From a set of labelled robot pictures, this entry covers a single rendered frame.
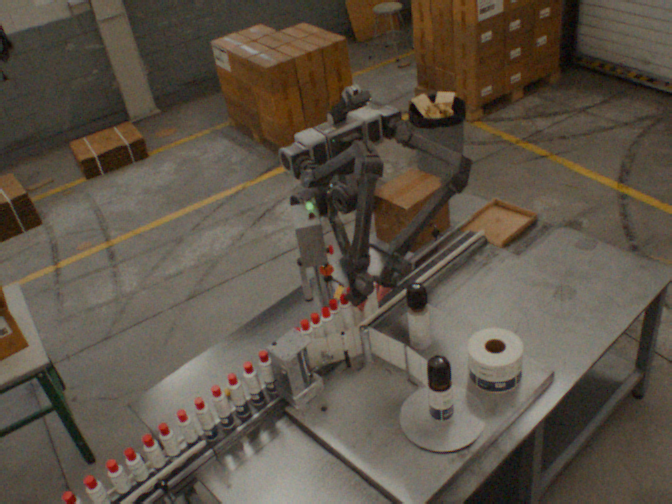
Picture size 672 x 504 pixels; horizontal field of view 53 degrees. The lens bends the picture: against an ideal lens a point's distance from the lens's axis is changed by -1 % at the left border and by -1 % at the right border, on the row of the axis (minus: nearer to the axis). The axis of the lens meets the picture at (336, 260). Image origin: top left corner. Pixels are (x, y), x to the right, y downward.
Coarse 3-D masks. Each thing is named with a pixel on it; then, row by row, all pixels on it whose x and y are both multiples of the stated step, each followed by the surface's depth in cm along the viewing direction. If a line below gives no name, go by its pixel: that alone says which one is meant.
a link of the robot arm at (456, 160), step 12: (396, 132) 301; (408, 132) 296; (420, 144) 292; (432, 144) 287; (432, 156) 288; (444, 156) 281; (456, 156) 275; (456, 168) 273; (468, 168) 276; (456, 180) 272
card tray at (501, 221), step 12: (492, 204) 356; (504, 204) 352; (480, 216) 350; (492, 216) 348; (504, 216) 347; (516, 216) 345; (528, 216) 344; (468, 228) 343; (480, 228) 342; (492, 228) 340; (504, 228) 339; (516, 228) 337; (492, 240) 332; (504, 240) 326
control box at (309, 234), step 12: (300, 204) 262; (312, 204) 261; (300, 216) 255; (300, 228) 249; (312, 228) 250; (300, 240) 252; (312, 240) 253; (300, 252) 255; (312, 252) 256; (324, 252) 257; (312, 264) 259
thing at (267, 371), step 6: (264, 354) 254; (264, 360) 255; (270, 360) 257; (264, 366) 255; (270, 366) 257; (264, 372) 258; (270, 372) 258; (264, 378) 260; (270, 378) 260; (270, 384) 261; (270, 390) 264
